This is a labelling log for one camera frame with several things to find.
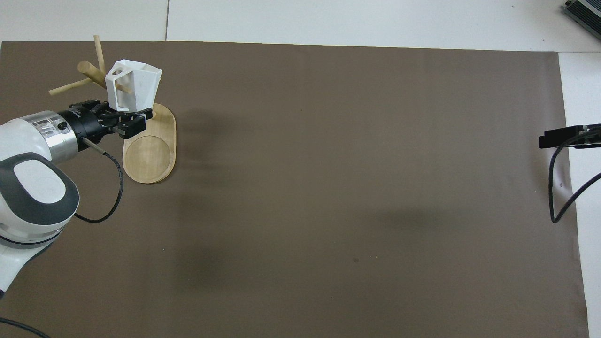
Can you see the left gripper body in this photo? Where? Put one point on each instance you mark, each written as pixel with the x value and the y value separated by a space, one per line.
pixel 82 124

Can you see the white angular cup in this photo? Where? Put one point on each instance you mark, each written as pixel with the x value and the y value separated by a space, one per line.
pixel 136 84

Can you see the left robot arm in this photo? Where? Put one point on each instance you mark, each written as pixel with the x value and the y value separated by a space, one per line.
pixel 33 188

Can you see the wooden cup rack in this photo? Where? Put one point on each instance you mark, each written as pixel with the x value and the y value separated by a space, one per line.
pixel 150 150

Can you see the grey metal device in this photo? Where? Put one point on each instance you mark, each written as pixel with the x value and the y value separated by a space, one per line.
pixel 587 11

